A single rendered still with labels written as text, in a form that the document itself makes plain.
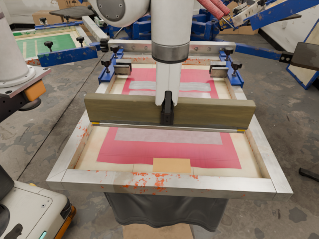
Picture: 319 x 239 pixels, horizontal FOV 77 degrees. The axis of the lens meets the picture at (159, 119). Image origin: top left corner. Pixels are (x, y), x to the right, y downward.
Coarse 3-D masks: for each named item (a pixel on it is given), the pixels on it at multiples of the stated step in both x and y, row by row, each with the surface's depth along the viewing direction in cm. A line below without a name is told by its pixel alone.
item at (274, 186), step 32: (192, 64) 106; (256, 128) 63; (64, 160) 53; (256, 160) 57; (128, 192) 50; (160, 192) 49; (192, 192) 48; (224, 192) 47; (256, 192) 46; (288, 192) 46
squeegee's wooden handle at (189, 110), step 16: (96, 96) 48; (112, 96) 48; (128, 96) 48; (144, 96) 49; (96, 112) 50; (112, 112) 50; (128, 112) 50; (144, 112) 49; (160, 112) 49; (176, 112) 49; (192, 112) 48; (208, 112) 48; (224, 112) 48; (240, 112) 48; (240, 128) 51
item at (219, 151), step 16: (192, 80) 94; (208, 80) 94; (192, 96) 83; (208, 96) 83; (176, 144) 62; (192, 144) 62; (208, 144) 62; (224, 144) 62; (192, 160) 58; (208, 160) 58; (224, 160) 58
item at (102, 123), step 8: (104, 120) 51; (112, 120) 51; (144, 128) 51; (152, 128) 51; (160, 128) 51; (168, 128) 50; (176, 128) 50; (184, 128) 50; (192, 128) 50; (200, 128) 50; (208, 128) 50; (216, 128) 50; (224, 128) 50; (232, 128) 50
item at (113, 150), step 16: (128, 80) 94; (144, 80) 94; (112, 128) 68; (128, 128) 68; (112, 144) 62; (128, 144) 62; (144, 144) 62; (160, 144) 62; (96, 160) 58; (112, 160) 58; (128, 160) 58; (144, 160) 58
